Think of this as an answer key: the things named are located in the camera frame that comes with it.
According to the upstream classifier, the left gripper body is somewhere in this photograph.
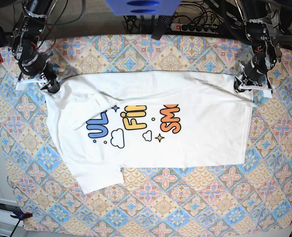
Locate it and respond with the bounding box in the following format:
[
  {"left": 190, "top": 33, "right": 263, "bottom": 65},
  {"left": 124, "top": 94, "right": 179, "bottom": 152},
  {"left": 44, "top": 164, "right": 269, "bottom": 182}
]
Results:
[{"left": 242, "top": 54, "right": 268, "bottom": 84}]

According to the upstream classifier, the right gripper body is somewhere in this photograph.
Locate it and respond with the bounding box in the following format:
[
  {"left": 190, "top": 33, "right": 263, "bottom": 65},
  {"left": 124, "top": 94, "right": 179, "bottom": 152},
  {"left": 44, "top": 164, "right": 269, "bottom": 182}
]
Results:
[{"left": 18, "top": 49, "right": 53, "bottom": 76}]

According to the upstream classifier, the white printed T-shirt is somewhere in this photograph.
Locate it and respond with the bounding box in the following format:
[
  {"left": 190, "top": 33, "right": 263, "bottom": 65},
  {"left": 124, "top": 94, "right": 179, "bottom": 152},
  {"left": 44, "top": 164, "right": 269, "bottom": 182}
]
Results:
[{"left": 44, "top": 71, "right": 255, "bottom": 194}]

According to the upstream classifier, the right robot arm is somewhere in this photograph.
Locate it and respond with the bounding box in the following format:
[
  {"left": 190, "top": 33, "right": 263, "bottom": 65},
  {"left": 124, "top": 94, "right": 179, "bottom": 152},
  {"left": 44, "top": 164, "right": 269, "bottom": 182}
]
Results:
[{"left": 10, "top": 0, "right": 60, "bottom": 94}]

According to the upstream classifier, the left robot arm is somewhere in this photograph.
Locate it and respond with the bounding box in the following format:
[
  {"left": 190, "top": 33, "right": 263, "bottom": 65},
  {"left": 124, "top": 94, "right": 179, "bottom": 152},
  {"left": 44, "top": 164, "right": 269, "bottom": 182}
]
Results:
[{"left": 234, "top": 0, "right": 292, "bottom": 95}]

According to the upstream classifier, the white power strip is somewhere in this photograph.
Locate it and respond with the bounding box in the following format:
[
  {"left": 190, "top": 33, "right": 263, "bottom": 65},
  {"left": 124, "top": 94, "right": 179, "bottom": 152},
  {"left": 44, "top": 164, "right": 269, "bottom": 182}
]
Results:
[{"left": 170, "top": 23, "right": 218, "bottom": 34}]

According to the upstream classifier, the patterned tile tablecloth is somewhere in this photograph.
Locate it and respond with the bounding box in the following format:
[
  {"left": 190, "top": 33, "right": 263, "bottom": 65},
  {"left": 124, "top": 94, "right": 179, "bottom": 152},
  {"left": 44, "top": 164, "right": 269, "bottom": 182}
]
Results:
[{"left": 0, "top": 48, "right": 292, "bottom": 237}]

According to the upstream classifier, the blue orange clamp bottom left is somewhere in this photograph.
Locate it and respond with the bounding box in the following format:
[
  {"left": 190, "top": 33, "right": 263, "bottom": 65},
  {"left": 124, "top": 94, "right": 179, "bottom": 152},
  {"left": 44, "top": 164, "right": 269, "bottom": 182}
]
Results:
[{"left": 0, "top": 211, "right": 33, "bottom": 237}]

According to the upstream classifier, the white cabinet box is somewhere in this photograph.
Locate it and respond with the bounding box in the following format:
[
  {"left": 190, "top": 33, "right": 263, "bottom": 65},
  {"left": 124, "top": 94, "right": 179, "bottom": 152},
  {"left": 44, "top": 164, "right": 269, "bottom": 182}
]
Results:
[{"left": 0, "top": 198, "right": 20, "bottom": 237}]

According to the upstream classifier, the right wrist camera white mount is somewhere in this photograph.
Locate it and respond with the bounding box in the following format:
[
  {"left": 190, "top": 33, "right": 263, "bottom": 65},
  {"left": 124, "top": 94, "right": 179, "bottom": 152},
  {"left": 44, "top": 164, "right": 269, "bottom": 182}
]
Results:
[{"left": 15, "top": 73, "right": 49, "bottom": 91}]

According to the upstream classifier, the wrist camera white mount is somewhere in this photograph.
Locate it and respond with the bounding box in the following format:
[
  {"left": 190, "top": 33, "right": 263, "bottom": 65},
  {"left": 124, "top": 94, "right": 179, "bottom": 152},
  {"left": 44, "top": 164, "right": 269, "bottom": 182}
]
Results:
[
  {"left": 15, "top": 73, "right": 49, "bottom": 91},
  {"left": 245, "top": 75, "right": 275, "bottom": 98}
]

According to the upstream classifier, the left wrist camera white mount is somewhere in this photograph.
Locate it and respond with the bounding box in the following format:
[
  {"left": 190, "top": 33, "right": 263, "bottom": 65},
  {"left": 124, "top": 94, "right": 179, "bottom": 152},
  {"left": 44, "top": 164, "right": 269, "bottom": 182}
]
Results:
[{"left": 245, "top": 75, "right": 275, "bottom": 98}]

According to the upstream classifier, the black remote-like bracket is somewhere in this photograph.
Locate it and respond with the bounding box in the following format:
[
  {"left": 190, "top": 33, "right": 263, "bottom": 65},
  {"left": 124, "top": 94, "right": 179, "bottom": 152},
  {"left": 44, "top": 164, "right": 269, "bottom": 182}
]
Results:
[{"left": 151, "top": 15, "right": 173, "bottom": 40}]

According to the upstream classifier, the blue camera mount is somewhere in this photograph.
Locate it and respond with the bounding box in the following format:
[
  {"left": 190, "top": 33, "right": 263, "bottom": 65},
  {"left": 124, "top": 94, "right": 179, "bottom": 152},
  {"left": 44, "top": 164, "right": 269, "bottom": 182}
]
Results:
[{"left": 105, "top": 0, "right": 181, "bottom": 16}]

